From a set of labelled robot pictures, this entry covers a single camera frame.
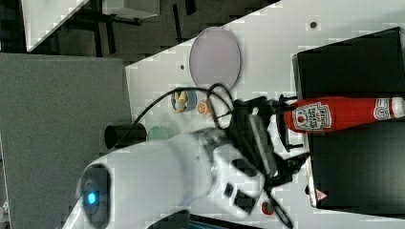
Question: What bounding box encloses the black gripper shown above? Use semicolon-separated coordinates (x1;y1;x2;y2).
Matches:
227;96;310;191

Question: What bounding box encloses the red ketchup bottle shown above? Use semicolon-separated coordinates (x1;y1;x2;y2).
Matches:
284;96;404;134

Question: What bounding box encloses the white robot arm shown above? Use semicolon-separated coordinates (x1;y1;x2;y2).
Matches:
62;96;309;229

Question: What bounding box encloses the black toaster oven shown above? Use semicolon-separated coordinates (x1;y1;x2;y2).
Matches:
277;27;404;219

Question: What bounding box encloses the orange half toy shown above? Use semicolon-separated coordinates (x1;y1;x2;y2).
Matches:
197;101;211;115

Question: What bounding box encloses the blue bowl with banana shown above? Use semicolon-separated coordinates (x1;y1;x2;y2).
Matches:
171;90;198;114

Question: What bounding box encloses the grey round plate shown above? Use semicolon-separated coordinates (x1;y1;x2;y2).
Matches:
189;27;242;89

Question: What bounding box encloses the red tomato toy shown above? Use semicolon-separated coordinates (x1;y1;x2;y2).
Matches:
261;201;274;216

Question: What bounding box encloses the green oval colander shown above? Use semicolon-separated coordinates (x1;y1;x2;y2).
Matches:
147;126;177;140

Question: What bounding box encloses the black cylinder holder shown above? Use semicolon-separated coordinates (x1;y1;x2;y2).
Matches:
104;123;147;149

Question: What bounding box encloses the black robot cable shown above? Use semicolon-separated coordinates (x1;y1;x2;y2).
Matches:
114;83;237;151

